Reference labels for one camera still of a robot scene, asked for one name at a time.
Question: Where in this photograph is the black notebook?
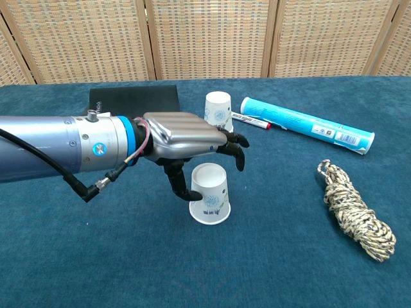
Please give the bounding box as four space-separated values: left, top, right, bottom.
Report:
86 84 180 118

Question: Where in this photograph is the white paper cup blue dandelion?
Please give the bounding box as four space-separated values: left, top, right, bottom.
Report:
204 91 233 133
188 162 232 226

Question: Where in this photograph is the red whiteboard marker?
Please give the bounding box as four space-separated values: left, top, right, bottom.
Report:
231 111 272 130

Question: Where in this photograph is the blue tablecloth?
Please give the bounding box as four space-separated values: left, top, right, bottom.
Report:
0 76 411 308

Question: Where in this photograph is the woven wooden folding screen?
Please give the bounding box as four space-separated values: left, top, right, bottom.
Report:
0 0 411 85

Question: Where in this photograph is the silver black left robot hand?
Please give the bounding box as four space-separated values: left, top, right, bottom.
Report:
138 112 250 201

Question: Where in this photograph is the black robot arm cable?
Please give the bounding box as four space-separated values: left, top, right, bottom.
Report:
0 118 152 203

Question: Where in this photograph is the beige black rope bundle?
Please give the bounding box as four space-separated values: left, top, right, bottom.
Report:
317 158 397 263

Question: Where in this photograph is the light blue cylindrical tube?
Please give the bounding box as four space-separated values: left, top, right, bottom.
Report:
240 96 376 156

